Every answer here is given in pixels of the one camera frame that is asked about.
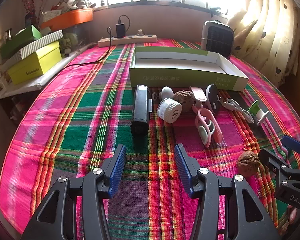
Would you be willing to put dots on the orange box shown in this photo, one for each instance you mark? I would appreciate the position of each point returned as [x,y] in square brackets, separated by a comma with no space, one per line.
[70,17]

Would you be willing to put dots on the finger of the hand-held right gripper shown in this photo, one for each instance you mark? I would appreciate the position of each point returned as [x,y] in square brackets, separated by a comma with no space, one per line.
[273,161]
[293,143]

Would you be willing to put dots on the pink green plaid tablecloth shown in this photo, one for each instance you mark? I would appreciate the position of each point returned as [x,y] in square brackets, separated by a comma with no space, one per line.
[90,130]

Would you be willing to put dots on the pink plastic clip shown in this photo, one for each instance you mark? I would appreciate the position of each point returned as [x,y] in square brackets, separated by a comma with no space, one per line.
[215,127]
[198,94]

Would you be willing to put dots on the brown walnut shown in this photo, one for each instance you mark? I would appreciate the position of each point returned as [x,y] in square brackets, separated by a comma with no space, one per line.
[248,162]
[183,101]

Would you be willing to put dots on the black charger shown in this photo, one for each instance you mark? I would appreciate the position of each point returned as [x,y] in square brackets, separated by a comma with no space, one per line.
[120,28]

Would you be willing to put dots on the green white cardboard box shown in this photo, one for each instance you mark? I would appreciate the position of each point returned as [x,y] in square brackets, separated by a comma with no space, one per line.
[180,77]

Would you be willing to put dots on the black oval disc gadget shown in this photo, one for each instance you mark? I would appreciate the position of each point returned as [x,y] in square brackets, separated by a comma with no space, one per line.
[212,100]

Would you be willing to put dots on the glass jar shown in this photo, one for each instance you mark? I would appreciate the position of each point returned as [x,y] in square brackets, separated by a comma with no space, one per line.
[7,33]

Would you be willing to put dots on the white egg-shaped gadget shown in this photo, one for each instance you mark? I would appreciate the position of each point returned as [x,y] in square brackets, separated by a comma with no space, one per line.
[167,92]

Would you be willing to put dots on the grey plug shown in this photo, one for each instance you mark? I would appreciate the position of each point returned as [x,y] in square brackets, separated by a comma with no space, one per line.
[140,32]

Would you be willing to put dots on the yellow-green box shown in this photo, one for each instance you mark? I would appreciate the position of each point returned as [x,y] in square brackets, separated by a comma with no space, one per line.
[35,63]

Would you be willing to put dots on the grey black desk heater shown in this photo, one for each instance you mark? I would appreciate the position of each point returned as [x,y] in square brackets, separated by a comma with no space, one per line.
[218,38]

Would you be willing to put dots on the white board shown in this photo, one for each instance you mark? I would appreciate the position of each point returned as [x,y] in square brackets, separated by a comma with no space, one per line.
[40,78]

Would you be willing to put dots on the white round jar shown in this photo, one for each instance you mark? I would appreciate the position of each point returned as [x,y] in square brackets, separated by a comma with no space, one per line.
[168,110]

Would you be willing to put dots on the person's right hand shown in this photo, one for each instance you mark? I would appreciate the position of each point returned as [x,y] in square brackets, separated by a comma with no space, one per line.
[293,215]

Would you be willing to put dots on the black rectangular device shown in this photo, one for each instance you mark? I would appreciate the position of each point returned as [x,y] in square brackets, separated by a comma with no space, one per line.
[140,110]

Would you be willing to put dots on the green white spool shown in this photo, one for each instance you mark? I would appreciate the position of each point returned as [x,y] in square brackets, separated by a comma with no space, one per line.
[258,110]

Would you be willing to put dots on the green box lid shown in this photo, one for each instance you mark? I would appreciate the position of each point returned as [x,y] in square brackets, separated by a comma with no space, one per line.
[17,40]

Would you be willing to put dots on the striped box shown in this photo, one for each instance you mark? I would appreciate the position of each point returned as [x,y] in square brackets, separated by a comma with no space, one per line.
[37,43]

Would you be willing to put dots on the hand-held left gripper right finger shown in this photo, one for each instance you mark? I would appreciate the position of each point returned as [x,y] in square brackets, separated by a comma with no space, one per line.
[183,170]

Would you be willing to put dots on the white plastic bags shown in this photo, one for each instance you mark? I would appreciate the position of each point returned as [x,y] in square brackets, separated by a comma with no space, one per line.
[77,1]

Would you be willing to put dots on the cream heart print curtain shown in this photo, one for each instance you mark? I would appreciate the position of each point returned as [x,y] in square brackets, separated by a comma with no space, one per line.
[265,30]

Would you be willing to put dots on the green plush toy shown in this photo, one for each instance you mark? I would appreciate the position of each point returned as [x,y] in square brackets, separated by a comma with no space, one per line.
[70,38]

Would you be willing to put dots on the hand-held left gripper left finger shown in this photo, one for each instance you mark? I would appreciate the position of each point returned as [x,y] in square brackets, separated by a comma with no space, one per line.
[117,170]

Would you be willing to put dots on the beige power strip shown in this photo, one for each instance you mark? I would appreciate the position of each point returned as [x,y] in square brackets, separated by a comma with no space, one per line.
[127,40]

